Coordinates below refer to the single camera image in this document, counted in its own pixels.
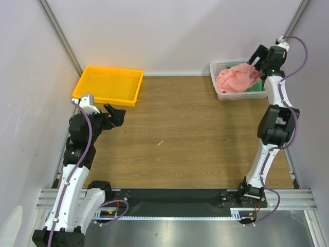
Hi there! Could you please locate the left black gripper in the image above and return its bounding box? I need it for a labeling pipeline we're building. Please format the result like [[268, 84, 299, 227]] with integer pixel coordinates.
[[82, 103, 125, 144]]

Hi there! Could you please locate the pink towel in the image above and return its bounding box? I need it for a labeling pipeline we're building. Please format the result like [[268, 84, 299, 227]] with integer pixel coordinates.
[[215, 63, 260, 93]]

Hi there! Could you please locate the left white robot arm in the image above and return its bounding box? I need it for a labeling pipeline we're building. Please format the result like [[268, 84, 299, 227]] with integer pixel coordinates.
[[32, 103, 129, 246]]

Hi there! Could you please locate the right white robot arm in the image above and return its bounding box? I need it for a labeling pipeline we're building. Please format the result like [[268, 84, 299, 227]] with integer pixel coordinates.
[[236, 42, 300, 207]]

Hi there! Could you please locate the yellow plastic tray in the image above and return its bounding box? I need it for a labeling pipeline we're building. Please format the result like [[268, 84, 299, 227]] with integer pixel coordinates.
[[72, 66, 144, 107]]

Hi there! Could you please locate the green towel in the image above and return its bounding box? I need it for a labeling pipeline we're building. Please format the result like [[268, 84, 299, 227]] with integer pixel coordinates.
[[245, 79, 264, 92]]

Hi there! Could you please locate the white plastic basket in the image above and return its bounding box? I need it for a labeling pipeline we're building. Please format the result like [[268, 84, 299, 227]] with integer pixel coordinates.
[[209, 60, 267, 101]]

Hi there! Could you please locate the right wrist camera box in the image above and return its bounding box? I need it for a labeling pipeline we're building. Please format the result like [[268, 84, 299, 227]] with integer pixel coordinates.
[[275, 36, 289, 51]]

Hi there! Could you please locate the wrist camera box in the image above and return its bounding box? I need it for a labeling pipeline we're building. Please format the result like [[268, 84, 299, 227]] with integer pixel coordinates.
[[71, 94, 101, 115], [275, 36, 289, 51]]

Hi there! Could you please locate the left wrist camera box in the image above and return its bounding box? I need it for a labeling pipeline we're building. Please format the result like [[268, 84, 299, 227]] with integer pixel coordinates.
[[71, 94, 101, 115]]

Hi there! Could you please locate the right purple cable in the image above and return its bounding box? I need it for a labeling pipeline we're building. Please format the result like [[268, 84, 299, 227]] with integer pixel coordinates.
[[241, 36, 308, 227]]

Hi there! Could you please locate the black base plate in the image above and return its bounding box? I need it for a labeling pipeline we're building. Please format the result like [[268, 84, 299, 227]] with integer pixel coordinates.
[[105, 188, 267, 218]]

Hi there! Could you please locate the aluminium frame rail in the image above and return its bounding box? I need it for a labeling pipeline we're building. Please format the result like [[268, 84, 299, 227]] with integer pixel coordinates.
[[35, 188, 319, 211]]

